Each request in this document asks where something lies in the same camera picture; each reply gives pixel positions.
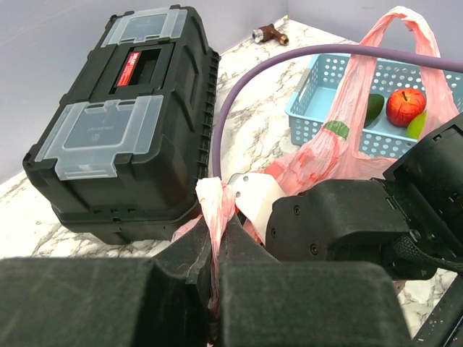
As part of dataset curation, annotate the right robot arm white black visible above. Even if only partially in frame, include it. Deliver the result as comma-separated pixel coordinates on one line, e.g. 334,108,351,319
266,116,462,280

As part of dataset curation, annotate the dark green fake avocado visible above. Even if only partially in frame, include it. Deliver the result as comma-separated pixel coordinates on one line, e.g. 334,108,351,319
364,93,385,127

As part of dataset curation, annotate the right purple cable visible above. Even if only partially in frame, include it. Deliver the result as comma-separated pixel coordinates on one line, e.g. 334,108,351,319
210,43,463,181

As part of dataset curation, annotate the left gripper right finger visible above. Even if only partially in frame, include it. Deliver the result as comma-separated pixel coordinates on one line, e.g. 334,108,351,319
219,217,412,346

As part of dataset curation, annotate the green fake pear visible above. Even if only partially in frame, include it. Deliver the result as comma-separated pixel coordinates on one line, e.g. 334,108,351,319
407,111,427,140

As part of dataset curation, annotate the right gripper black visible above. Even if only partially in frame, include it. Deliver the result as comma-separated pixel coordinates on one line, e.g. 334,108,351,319
266,179,409,262

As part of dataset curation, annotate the red fake apple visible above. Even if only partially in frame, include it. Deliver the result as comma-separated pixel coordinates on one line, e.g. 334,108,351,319
386,88,427,127

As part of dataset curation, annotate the pink plastic bag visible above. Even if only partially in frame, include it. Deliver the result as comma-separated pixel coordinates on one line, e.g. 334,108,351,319
196,6,457,318

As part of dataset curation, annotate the black plastic toolbox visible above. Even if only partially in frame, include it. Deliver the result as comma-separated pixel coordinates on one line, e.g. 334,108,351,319
22,5,220,244

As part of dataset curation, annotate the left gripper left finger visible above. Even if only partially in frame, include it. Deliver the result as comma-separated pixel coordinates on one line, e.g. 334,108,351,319
1,220,211,346

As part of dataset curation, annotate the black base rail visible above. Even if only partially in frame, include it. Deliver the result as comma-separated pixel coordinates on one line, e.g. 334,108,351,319
413,275,463,347

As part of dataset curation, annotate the blue plastic basket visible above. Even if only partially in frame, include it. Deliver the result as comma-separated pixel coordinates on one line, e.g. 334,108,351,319
286,53,462,159

